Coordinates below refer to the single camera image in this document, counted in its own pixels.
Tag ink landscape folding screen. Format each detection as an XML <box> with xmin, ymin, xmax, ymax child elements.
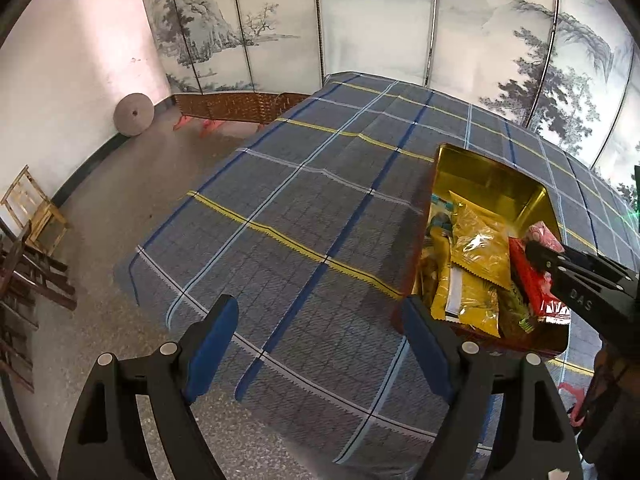
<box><xmin>135</xmin><ymin>0</ymin><xmax>640</xmax><ymax>201</ymax></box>

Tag person's right forearm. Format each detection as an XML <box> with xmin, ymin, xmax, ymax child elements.
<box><xmin>580</xmin><ymin>335</ymin><xmax>640</xmax><ymax>480</ymax></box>

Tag blue plaid tablecloth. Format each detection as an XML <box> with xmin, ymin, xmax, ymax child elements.
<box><xmin>114</xmin><ymin>72</ymin><xmax>640</xmax><ymax>466</ymax></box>

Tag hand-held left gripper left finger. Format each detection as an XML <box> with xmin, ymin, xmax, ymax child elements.
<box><xmin>57</xmin><ymin>294</ymin><xmax>240</xmax><ymax>480</ymax></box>

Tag bamboo folding chair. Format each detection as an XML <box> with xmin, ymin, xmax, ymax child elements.
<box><xmin>0</xmin><ymin>165</ymin><xmax>70</xmax><ymax>256</ymax></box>

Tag red tin box gold inside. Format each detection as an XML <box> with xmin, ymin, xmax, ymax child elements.
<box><xmin>391</xmin><ymin>143</ymin><xmax>573</xmax><ymax>360</ymax></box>

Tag small cartoon candy packet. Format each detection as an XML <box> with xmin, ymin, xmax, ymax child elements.
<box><xmin>500</xmin><ymin>282</ymin><xmax>537</xmax><ymax>335</ymax></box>

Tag round stone disc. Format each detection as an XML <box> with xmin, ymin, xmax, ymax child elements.
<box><xmin>113</xmin><ymin>92</ymin><xmax>153</xmax><ymax>137</ymax></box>

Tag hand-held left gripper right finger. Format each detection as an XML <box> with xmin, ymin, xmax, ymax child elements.
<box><xmin>401</xmin><ymin>296</ymin><xmax>583</xmax><ymax>480</ymax></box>

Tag red foil snack packet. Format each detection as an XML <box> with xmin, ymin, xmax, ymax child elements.
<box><xmin>509</xmin><ymin>237</ymin><xmax>572</xmax><ymax>327</ymax></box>

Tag gold foil snack packet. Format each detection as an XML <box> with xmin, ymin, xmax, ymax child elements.
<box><xmin>432</xmin><ymin>260</ymin><xmax>501</xmax><ymax>338</ymax></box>
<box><xmin>449</xmin><ymin>190</ymin><xmax>513</xmax><ymax>291</ymax></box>

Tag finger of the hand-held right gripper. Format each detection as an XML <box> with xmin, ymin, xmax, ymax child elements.
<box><xmin>524</xmin><ymin>240</ymin><xmax>636</xmax><ymax>286</ymax></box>

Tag pink snack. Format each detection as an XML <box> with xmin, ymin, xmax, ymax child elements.
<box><xmin>525</xmin><ymin>221</ymin><xmax>566</xmax><ymax>253</ymax></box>

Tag stack of dark wooden chairs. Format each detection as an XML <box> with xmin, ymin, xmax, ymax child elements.
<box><xmin>0</xmin><ymin>220</ymin><xmax>78</xmax><ymax>392</ymax></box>

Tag woven wicker fence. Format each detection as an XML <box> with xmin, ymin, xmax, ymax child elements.
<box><xmin>172</xmin><ymin>91</ymin><xmax>311</xmax><ymax>126</ymax></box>

